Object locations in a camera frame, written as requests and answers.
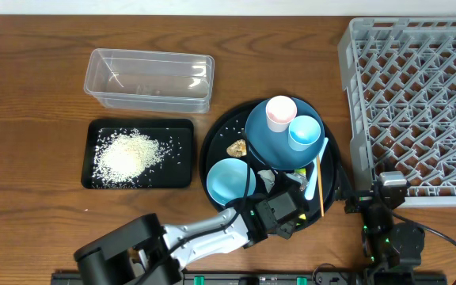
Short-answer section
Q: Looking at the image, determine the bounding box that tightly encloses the white paper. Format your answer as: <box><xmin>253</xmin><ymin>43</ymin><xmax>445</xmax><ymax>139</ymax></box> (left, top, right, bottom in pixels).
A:
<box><xmin>258</xmin><ymin>169</ymin><xmax>276</xmax><ymax>193</ymax></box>

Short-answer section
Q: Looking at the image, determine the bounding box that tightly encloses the yellow green snack wrapper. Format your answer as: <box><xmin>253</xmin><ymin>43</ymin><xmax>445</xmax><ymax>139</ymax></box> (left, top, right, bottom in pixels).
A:
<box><xmin>294</xmin><ymin>168</ymin><xmax>308</xmax><ymax>221</ymax></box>

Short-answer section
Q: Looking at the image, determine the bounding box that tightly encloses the light blue bowl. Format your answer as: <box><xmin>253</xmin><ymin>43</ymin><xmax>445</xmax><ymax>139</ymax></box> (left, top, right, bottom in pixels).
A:
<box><xmin>207</xmin><ymin>158</ymin><xmax>247</xmax><ymax>206</ymax></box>

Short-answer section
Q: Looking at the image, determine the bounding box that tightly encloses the pile of white rice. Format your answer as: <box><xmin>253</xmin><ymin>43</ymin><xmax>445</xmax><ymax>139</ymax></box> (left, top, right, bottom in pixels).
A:
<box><xmin>91</xmin><ymin>127</ymin><xmax>183</xmax><ymax>188</ymax></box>

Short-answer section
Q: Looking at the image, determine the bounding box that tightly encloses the foil wrapper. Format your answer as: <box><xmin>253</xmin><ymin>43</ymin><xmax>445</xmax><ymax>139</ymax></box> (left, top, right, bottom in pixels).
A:
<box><xmin>287</xmin><ymin>172</ymin><xmax>309</xmax><ymax>192</ymax></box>

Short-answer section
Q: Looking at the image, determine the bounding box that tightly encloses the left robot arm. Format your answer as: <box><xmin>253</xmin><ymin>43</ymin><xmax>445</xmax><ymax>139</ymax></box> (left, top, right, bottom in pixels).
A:
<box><xmin>74</xmin><ymin>186</ymin><xmax>309</xmax><ymax>284</ymax></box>

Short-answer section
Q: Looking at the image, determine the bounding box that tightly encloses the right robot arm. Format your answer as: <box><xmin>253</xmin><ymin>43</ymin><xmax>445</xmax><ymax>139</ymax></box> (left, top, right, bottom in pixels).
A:
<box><xmin>335</xmin><ymin>161</ymin><xmax>424</xmax><ymax>284</ymax></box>

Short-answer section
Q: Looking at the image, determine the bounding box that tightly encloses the grey dishwasher rack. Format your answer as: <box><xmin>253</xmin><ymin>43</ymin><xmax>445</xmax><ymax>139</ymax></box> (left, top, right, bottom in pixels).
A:
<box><xmin>338</xmin><ymin>17</ymin><xmax>456</xmax><ymax>207</ymax></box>

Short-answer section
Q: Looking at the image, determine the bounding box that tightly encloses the light blue spoon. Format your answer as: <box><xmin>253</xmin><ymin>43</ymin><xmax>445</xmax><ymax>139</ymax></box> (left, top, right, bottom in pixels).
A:
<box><xmin>304</xmin><ymin>138</ymin><xmax>329</xmax><ymax>200</ymax></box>

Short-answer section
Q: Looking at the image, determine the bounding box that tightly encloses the wooden chopstick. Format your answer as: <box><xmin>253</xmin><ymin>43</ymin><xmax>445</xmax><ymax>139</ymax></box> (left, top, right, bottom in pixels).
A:
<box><xmin>316</xmin><ymin>154</ymin><xmax>325</xmax><ymax>217</ymax></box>

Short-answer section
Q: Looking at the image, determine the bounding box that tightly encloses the dark blue plate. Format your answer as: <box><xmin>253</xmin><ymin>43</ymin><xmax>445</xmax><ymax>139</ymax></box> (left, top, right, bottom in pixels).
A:
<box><xmin>245</xmin><ymin>97</ymin><xmax>325</xmax><ymax>170</ymax></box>

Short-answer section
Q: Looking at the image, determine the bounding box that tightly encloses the light blue cup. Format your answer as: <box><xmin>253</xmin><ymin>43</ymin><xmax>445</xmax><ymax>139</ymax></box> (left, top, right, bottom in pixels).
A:
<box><xmin>288</xmin><ymin>116</ymin><xmax>321</xmax><ymax>151</ymax></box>

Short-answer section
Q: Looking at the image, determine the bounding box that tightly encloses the brown food scrap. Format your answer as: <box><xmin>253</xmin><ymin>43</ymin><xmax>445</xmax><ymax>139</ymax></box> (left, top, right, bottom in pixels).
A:
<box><xmin>226</xmin><ymin>139</ymin><xmax>247</xmax><ymax>158</ymax></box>

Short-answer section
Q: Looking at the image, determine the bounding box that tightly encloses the round black tray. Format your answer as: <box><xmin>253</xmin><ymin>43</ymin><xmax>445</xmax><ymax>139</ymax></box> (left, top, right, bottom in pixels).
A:
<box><xmin>199</xmin><ymin>100</ymin><xmax>340</xmax><ymax>211</ymax></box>

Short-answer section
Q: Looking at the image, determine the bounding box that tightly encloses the pink cup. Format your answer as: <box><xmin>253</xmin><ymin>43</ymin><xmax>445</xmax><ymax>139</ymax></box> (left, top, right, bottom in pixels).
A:
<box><xmin>265</xmin><ymin>96</ymin><xmax>298</xmax><ymax>133</ymax></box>

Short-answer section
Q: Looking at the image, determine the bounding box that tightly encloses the black rectangular tray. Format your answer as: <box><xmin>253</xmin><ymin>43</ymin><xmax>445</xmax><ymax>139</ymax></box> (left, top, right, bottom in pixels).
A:
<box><xmin>81</xmin><ymin>118</ymin><xmax>195</xmax><ymax>188</ymax></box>

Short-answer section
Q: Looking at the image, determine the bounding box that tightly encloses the clear plastic bin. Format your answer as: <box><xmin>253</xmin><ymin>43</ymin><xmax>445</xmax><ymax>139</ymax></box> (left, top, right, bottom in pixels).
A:
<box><xmin>84</xmin><ymin>48</ymin><xmax>215</xmax><ymax>113</ymax></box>

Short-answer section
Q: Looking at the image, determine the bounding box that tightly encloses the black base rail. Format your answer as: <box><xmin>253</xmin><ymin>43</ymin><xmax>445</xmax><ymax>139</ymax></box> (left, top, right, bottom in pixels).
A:
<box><xmin>50</xmin><ymin>271</ymin><xmax>448</xmax><ymax>285</ymax></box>

